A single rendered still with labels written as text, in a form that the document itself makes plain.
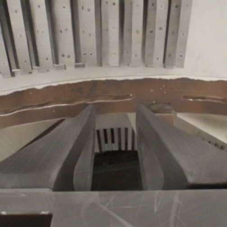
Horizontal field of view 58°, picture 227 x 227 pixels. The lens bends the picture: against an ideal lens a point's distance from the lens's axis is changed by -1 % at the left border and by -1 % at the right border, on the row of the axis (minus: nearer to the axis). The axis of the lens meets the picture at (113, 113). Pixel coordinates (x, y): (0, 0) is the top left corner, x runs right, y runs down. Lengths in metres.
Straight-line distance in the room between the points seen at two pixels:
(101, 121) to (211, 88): 0.46
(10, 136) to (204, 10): 0.33
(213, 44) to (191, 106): 0.08
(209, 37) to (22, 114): 0.26
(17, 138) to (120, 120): 0.39
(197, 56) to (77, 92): 0.16
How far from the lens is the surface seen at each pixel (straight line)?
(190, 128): 0.73
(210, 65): 0.29
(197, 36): 0.29
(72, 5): 0.26
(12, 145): 0.37
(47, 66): 0.22
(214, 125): 0.34
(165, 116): 0.27
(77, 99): 0.27
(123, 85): 0.26
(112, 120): 0.69
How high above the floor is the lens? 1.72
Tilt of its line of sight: 81 degrees down
